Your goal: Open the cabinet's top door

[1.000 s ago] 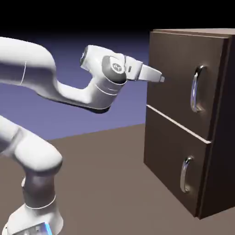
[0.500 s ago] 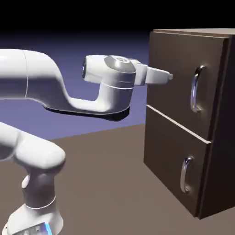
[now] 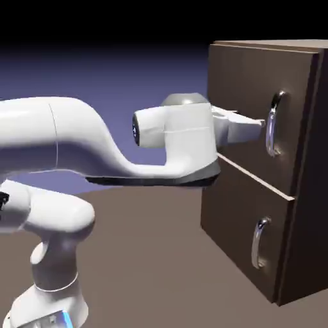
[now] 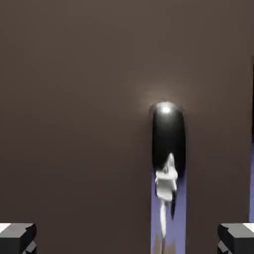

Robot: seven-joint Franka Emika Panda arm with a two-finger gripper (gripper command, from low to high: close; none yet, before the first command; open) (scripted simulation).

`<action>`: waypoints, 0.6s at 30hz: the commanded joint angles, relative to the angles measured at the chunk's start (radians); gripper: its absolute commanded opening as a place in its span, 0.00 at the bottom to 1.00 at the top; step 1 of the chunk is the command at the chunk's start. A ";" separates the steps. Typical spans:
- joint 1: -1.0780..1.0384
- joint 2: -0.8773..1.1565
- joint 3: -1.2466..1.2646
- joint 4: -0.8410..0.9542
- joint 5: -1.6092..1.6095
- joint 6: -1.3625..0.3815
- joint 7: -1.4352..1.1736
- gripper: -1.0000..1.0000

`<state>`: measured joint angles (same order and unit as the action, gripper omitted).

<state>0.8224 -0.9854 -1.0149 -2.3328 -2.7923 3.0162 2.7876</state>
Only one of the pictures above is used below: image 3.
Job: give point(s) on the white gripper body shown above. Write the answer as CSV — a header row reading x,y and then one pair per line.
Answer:
x,y
243,130

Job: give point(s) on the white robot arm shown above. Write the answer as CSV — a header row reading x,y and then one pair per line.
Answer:
x,y
77,133

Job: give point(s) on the dark brown cabinet door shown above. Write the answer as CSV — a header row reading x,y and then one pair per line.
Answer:
x,y
230,217
246,84

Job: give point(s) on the dark brown wooden cabinet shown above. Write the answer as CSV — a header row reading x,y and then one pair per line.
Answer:
x,y
307,179

